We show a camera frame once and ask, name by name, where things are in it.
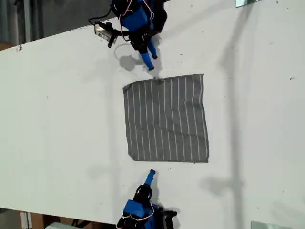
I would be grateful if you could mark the arm camera box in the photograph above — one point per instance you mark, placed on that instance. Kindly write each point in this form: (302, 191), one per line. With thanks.
(104, 32)
(169, 218)

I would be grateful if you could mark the white box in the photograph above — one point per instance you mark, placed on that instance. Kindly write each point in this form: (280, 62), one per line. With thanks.
(59, 226)

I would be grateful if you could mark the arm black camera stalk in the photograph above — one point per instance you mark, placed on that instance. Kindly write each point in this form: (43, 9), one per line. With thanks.
(119, 33)

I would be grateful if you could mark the grey white-striped square towel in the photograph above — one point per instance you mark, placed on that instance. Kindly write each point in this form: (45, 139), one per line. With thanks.
(166, 119)

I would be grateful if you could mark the white table leg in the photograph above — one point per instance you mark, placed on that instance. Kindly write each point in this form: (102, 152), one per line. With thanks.
(25, 220)

